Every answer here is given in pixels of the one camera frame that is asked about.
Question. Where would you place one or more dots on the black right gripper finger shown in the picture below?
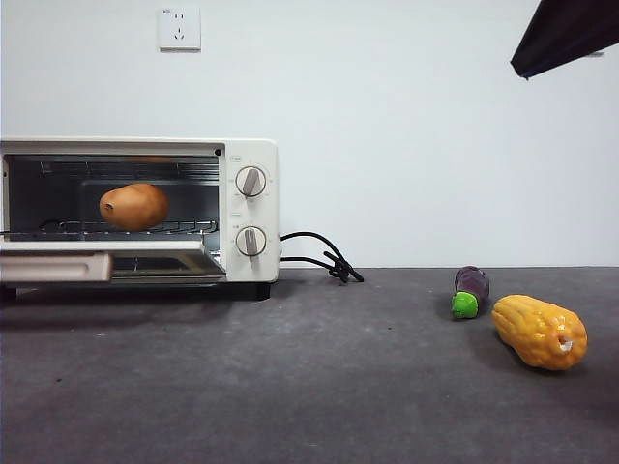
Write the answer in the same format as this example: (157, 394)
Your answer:
(570, 34)

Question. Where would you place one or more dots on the white toaster oven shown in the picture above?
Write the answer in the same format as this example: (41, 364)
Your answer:
(271, 217)

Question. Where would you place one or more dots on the brown potato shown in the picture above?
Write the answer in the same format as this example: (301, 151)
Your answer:
(135, 205)

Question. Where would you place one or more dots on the white glass oven door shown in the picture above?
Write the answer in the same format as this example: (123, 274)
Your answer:
(48, 266)

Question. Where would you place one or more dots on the beige oven knob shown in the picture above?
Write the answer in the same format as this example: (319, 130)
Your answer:
(250, 241)
(251, 182)

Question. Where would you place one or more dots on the purple toy eggplant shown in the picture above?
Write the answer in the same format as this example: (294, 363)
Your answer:
(471, 285)

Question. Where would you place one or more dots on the yellow toy corn cob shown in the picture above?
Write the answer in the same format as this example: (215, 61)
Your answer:
(532, 333)

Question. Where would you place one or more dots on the white wall socket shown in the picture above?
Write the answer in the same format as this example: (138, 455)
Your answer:
(180, 29)

